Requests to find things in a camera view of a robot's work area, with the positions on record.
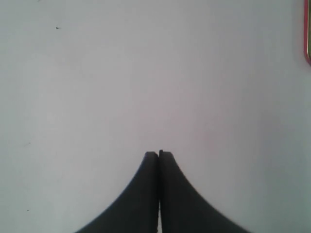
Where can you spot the gold tin lid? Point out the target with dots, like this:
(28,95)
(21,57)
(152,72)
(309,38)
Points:
(307,30)

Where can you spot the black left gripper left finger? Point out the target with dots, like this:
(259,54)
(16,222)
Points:
(136,209)

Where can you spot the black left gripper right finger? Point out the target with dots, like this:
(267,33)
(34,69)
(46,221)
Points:
(183,209)

